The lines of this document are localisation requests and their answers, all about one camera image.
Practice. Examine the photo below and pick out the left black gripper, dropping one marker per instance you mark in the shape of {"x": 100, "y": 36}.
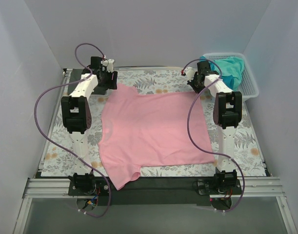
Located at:
{"x": 109, "y": 79}

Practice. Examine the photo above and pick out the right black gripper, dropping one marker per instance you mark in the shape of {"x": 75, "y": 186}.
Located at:
{"x": 196, "y": 85}

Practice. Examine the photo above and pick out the pink t-shirt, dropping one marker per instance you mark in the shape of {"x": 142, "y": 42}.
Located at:
{"x": 150, "y": 131}

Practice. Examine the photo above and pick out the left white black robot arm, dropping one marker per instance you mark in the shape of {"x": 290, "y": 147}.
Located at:
{"x": 77, "y": 118}

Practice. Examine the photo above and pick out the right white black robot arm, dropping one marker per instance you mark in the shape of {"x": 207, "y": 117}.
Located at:
{"x": 227, "y": 115}

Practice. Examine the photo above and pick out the folded dark grey t-shirt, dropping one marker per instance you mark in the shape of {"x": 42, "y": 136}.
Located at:
{"x": 75, "y": 75}

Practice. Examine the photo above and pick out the teal t-shirt in basket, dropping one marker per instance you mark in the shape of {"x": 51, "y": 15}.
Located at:
{"x": 232, "y": 69}

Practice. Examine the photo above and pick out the white plastic basket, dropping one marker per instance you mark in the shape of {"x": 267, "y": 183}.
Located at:
{"x": 248, "y": 86}

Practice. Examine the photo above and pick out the floral patterned table mat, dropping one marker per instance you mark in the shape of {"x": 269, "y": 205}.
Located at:
{"x": 59, "y": 163}

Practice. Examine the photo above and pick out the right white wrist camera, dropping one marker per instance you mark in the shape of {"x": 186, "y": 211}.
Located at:
{"x": 189, "y": 72}

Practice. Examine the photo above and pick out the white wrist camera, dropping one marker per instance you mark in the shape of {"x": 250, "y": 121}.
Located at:
{"x": 108, "y": 65}
{"x": 189, "y": 72}

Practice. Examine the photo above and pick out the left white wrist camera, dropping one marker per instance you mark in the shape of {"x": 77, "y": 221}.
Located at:
{"x": 108, "y": 65}

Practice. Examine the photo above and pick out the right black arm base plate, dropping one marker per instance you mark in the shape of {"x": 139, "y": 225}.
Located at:
{"x": 207, "y": 186}

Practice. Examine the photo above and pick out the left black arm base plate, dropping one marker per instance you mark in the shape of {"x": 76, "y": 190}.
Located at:
{"x": 81, "y": 189}

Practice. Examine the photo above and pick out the aluminium frame rail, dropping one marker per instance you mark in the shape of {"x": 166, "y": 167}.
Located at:
{"x": 255, "y": 186}

